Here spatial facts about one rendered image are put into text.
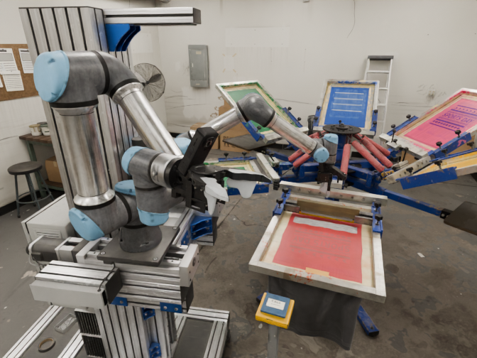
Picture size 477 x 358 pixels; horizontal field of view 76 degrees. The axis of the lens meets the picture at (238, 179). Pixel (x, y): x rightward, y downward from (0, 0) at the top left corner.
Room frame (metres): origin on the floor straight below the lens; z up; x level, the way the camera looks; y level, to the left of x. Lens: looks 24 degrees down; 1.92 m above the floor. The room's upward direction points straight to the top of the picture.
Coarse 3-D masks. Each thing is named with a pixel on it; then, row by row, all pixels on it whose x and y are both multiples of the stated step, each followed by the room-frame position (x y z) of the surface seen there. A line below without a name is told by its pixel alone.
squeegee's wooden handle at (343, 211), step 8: (304, 200) 1.64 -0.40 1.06; (312, 200) 1.64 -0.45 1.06; (304, 208) 1.63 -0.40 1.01; (312, 208) 1.61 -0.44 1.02; (320, 208) 1.60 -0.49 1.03; (328, 208) 1.58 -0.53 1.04; (336, 208) 1.57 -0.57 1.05; (344, 208) 1.55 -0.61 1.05; (352, 208) 1.54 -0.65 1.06; (344, 216) 1.55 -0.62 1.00; (352, 216) 1.54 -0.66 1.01
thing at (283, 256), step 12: (300, 216) 1.63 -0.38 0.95; (312, 216) 1.63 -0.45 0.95; (288, 228) 1.50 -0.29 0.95; (312, 228) 1.50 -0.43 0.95; (288, 240) 1.38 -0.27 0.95; (276, 252) 1.27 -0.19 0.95; (288, 252) 1.27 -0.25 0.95; (288, 264) 1.18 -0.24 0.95; (300, 264) 1.18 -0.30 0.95; (312, 264) 1.18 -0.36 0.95
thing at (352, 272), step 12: (324, 228) 1.50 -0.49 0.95; (360, 228) 1.50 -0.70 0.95; (360, 240) 1.38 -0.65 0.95; (360, 252) 1.27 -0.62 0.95; (324, 264) 1.18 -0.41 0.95; (336, 264) 1.18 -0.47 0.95; (348, 264) 1.18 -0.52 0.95; (360, 264) 1.18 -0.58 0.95; (336, 276) 1.10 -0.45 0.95; (348, 276) 1.10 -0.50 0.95; (360, 276) 1.10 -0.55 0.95
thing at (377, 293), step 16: (368, 208) 1.67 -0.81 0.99; (272, 224) 1.48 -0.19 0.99; (256, 256) 1.19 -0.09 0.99; (272, 272) 1.10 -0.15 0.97; (288, 272) 1.08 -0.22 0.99; (304, 272) 1.08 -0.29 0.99; (336, 288) 1.01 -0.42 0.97; (352, 288) 0.99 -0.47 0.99; (368, 288) 0.98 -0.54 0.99; (384, 288) 0.98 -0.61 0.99
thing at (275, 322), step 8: (264, 296) 0.98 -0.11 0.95; (256, 312) 0.90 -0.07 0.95; (288, 312) 0.90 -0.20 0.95; (264, 320) 0.87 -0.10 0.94; (272, 320) 0.86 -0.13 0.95; (280, 320) 0.86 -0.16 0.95; (288, 320) 0.86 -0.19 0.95; (272, 328) 0.90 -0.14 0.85; (272, 336) 0.90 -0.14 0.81; (272, 344) 0.90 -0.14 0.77; (272, 352) 0.90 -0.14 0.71
